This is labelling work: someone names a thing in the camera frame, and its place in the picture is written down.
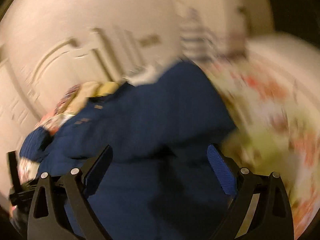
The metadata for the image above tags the navy blue puffer jacket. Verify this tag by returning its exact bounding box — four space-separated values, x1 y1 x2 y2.
20 61 236 239

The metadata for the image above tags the white window bench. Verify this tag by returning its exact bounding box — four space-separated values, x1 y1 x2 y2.
245 32 320 131

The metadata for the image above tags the white nightstand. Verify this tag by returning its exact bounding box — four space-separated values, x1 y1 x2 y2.
124 65 165 86

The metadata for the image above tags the white wardrobe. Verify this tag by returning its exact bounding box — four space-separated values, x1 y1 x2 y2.
0 47 38 197

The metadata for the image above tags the floral bed quilt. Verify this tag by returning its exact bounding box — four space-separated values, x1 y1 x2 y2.
17 55 318 238

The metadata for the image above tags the patterned round cushion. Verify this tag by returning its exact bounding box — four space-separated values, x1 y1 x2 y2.
54 84 81 115

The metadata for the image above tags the wall socket plate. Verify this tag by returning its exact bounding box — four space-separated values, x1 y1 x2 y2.
138 34 161 47

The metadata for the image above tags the cream yellow pillow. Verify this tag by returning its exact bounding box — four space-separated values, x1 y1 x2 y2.
65 81 120 115

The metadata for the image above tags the sailboat print curtain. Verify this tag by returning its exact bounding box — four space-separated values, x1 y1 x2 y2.
177 0 247 58

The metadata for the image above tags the white wooden headboard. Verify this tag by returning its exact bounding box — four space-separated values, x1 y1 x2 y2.
26 28 141 116

